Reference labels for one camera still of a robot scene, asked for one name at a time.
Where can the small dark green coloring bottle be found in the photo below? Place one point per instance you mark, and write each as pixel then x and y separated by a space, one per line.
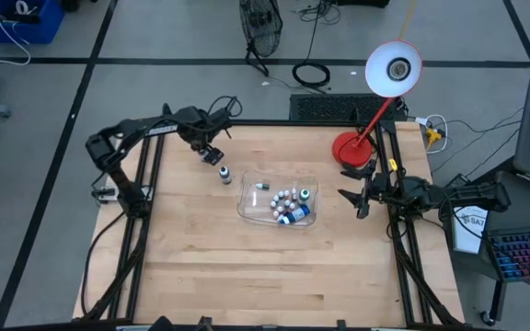
pixel 261 186

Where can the black floor fan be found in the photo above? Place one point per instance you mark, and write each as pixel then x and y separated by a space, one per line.
pixel 261 27

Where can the clear plastic bin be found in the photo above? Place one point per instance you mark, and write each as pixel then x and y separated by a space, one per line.
pixel 251 207

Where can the large black food coloring bottle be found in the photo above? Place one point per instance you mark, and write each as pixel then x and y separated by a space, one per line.
pixel 225 175

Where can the blue plastic floor bin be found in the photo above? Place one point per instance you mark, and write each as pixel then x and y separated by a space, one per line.
pixel 39 23

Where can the small blue food coloring bottle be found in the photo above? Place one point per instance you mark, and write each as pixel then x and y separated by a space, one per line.
pixel 281 197

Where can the large blue food coloring bottle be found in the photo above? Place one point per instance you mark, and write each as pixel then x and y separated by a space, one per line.
pixel 297 213

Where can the backlit rainbow keyboard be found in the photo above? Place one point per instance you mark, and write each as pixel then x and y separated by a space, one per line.
pixel 527 255

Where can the silver aluminium bracket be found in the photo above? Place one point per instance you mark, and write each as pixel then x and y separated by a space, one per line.
pixel 104 194

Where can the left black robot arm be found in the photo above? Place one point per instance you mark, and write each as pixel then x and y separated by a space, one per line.
pixel 154 130

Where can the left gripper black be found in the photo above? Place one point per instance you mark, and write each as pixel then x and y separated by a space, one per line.
pixel 196 126

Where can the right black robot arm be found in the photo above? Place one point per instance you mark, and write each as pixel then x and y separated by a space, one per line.
pixel 458 195

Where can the white paper sheet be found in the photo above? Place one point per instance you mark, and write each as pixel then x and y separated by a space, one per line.
pixel 469 230

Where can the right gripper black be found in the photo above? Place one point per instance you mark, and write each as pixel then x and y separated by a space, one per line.
pixel 382 188

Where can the black perforated panel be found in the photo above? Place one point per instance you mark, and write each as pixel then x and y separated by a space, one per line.
pixel 338 108

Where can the yellow power plug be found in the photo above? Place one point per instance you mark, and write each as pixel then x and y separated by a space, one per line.
pixel 433 135

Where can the large green food coloring bottle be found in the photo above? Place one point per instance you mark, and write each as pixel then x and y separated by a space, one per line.
pixel 304 195

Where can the yellow tag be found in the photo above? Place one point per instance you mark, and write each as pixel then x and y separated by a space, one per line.
pixel 392 164

